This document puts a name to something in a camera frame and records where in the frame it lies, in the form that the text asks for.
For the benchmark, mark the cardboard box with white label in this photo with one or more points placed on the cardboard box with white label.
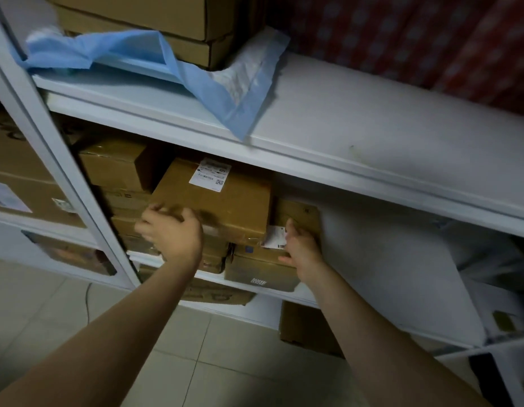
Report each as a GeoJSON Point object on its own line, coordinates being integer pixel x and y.
{"type": "Point", "coordinates": [228, 199]}

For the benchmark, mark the red patterned cloth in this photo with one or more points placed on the red patterned cloth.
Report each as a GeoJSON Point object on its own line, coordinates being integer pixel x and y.
{"type": "Point", "coordinates": [414, 33]}

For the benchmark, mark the person's left thumb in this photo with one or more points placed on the person's left thumb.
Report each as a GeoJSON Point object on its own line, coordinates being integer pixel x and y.
{"type": "Point", "coordinates": [192, 219]}

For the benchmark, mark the person's right forearm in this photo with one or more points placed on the person's right forearm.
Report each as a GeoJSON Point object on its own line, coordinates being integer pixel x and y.
{"type": "Point", "coordinates": [372, 347]}

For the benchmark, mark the person's left forearm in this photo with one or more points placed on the person's left forearm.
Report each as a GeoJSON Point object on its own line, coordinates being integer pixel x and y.
{"type": "Point", "coordinates": [109, 339]}

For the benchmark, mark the big cardboard box with labels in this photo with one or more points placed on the big cardboard box with labels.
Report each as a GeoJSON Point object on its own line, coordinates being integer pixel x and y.
{"type": "Point", "coordinates": [24, 177]}

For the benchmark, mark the taped brown cardboard box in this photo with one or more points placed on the taped brown cardboard box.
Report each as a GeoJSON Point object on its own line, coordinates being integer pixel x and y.
{"type": "Point", "coordinates": [113, 165]}

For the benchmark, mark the cardboard box with black print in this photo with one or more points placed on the cardboard box with black print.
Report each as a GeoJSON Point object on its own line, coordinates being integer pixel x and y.
{"type": "Point", "coordinates": [257, 271]}

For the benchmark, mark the white shelf unit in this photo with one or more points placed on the white shelf unit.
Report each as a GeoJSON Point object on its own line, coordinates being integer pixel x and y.
{"type": "Point", "coordinates": [372, 135]}

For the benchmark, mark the large tan cardboard box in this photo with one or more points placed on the large tan cardboard box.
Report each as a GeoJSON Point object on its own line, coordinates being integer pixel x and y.
{"type": "Point", "coordinates": [194, 48]}
{"type": "Point", "coordinates": [160, 12]}

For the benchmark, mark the person's right thumb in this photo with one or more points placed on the person's right thumb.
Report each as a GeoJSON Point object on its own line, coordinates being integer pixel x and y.
{"type": "Point", "coordinates": [285, 259]}

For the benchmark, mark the flat brown cardboard box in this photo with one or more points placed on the flat brown cardboard box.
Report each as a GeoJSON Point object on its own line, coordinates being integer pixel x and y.
{"type": "Point", "coordinates": [126, 201]}
{"type": "Point", "coordinates": [126, 224]}

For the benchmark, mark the cardboard box wrapped in film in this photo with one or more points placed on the cardboard box wrapped in film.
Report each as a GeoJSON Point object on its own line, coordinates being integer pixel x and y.
{"type": "Point", "coordinates": [71, 254]}

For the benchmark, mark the wide brown cardboard box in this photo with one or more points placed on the wide brown cardboard box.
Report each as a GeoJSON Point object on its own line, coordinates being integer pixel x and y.
{"type": "Point", "coordinates": [215, 254]}

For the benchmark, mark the person's left hand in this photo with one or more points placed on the person's left hand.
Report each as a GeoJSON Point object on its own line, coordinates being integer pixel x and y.
{"type": "Point", "coordinates": [175, 239]}

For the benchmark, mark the blue absorbent pad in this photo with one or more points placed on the blue absorbent pad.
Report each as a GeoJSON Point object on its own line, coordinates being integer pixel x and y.
{"type": "Point", "coordinates": [219, 86]}

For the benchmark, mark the dark brown cardboard box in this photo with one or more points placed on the dark brown cardboard box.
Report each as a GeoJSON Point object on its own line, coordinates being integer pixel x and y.
{"type": "Point", "coordinates": [306, 330]}

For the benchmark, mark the small brown cardboard box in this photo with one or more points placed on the small brown cardboard box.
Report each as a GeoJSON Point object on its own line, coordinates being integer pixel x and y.
{"type": "Point", "coordinates": [300, 214]}

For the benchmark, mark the person's right hand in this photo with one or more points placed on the person's right hand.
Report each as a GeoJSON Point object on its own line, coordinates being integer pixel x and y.
{"type": "Point", "coordinates": [304, 254]}

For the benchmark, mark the white plastic parcel bag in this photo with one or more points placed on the white plastic parcel bag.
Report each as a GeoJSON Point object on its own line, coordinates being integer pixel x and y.
{"type": "Point", "coordinates": [393, 258]}

